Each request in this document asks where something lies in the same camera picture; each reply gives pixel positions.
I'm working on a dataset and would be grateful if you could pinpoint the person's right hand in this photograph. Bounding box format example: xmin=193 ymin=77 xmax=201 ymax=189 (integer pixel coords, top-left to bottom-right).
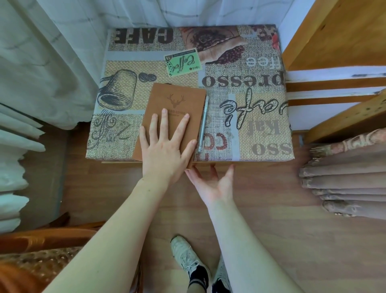
xmin=185 ymin=164 xmax=235 ymax=207

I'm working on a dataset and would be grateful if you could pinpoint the person's left hand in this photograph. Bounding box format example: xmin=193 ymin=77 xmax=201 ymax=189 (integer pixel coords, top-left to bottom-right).
xmin=139 ymin=108 xmax=198 ymax=185

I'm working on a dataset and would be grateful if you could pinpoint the brown notebook with deer emblem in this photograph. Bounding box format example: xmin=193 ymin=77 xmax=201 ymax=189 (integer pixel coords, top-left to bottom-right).
xmin=132 ymin=83 xmax=207 ymax=170

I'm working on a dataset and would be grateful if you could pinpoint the person's right forearm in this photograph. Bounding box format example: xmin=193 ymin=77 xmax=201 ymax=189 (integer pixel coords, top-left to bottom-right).
xmin=206 ymin=198 xmax=305 ymax=293

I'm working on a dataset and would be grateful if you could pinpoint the person's left forearm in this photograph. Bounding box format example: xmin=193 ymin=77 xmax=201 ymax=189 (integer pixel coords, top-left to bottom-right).
xmin=42 ymin=176 xmax=181 ymax=293

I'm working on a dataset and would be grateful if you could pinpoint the silver pen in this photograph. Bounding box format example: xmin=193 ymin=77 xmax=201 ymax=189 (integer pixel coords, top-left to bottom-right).
xmin=197 ymin=96 xmax=209 ymax=154

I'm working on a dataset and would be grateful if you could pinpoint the coffee print tablecloth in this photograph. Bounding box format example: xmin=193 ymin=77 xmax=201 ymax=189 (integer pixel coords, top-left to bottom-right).
xmin=85 ymin=25 xmax=295 ymax=162

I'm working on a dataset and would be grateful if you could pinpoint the white sneaker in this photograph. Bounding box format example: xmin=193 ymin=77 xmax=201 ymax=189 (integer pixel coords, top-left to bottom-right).
xmin=170 ymin=236 xmax=210 ymax=285
xmin=211 ymin=254 xmax=232 ymax=284

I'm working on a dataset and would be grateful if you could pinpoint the black sock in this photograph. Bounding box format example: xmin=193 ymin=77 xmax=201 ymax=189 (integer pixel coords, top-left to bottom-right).
xmin=212 ymin=278 xmax=232 ymax=293
xmin=188 ymin=265 xmax=210 ymax=293

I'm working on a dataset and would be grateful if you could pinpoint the beige patterned drape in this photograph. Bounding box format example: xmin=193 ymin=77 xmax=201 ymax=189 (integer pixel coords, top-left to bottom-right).
xmin=298 ymin=128 xmax=386 ymax=220

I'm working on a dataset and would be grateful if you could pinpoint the white radiator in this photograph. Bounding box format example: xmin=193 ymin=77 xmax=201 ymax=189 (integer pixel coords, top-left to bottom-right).
xmin=0 ymin=103 xmax=46 ymax=235

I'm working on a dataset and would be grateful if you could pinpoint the wooden wicker chair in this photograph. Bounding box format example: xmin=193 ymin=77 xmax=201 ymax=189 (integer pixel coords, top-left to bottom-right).
xmin=0 ymin=221 xmax=144 ymax=293

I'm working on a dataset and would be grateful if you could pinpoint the wooden shelf unit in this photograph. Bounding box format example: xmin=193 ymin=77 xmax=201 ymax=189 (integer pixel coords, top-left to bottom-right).
xmin=281 ymin=0 xmax=386 ymax=144

